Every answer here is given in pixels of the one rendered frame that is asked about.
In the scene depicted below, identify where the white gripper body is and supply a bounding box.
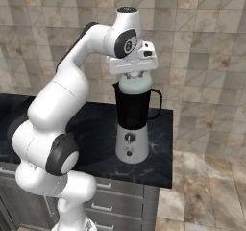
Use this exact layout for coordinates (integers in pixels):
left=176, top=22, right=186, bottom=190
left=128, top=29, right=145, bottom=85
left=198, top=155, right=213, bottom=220
left=108, top=54, right=160, bottom=76

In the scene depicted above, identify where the pale green blender lid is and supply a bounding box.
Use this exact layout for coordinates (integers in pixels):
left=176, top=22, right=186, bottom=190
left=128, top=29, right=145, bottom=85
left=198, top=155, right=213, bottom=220
left=117, top=72, right=154, bottom=95

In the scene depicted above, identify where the black and white blender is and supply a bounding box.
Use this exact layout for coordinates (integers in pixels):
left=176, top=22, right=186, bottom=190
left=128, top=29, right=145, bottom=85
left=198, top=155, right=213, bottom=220
left=111, top=81, right=163, bottom=165

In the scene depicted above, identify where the grey drawer front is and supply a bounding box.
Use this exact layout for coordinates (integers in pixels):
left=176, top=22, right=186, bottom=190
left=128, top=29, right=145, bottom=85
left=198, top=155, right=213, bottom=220
left=84, top=210, right=144, bottom=231
left=0, top=162, right=21, bottom=182
left=91, top=176, right=145, bottom=198
left=84, top=192, right=144, bottom=219

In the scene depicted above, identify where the grey cupboard door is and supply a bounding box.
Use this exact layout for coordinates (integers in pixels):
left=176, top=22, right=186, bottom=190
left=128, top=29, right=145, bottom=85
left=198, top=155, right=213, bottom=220
left=0, top=178, right=61, bottom=231

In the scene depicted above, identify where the silver drawer handle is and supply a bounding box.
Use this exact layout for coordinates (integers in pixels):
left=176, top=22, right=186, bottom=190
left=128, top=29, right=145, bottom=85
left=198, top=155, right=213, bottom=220
left=90, top=202, right=114, bottom=213
left=96, top=182, right=112, bottom=191
left=0, top=167, right=16, bottom=177
left=94, top=221, right=115, bottom=231

